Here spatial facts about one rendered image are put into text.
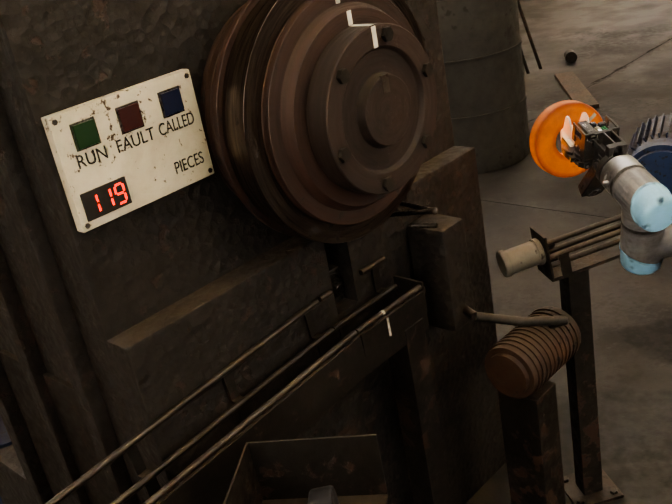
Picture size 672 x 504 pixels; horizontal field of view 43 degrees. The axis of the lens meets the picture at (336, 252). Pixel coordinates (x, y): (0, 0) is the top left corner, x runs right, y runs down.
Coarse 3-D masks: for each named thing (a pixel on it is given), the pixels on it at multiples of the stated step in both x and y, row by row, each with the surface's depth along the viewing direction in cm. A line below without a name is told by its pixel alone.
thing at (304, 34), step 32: (320, 0) 135; (352, 0) 140; (384, 0) 146; (288, 32) 132; (320, 32) 134; (288, 64) 132; (288, 96) 132; (288, 128) 133; (288, 160) 136; (288, 192) 138; (320, 192) 140; (352, 192) 145
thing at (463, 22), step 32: (448, 0) 394; (480, 0) 394; (512, 0) 406; (448, 32) 401; (480, 32) 400; (512, 32) 410; (448, 64) 407; (480, 64) 406; (512, 64) 414; (448, 96) 414; (480, 96) 412; (512, 96) 419; (480, 128) 418; (512, 128) 424; (480, 160) 425; (512, 160) 429
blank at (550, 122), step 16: (544, 112) 173; (560, 112) 172; (576, 112) 173; (592, 112) 174; (544, 128) 172; (560, 128) 173; (544, 144) 174; (544, 160) 175; (560, 160) 176; (560, 176) 177
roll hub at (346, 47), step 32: (352, 32) 134; (320, 64) 133; (352, 64) 133; (384, 64) 140; (416, 64) 144; (320, 96) 132; (352, 96) 136; (384, 96) 139; (416, 96) 147; (320, 128) 132; (352, 128) 137; (384, 128) 140; (416, 128) 149; (320, 160) 137; (352, 160) 137; (384, 160) 144; (416, 160) 149; (384, 192) 144
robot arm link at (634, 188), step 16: (624, 176) 151; (640, 176) 150; (624, 192) 150; (640, 192) 147; (656, 192) 146; (624, 208) 151; (640, 208) 146; (656, 208) 145; (624, 224) 153; (640, 224) 147; (656, 224) 147
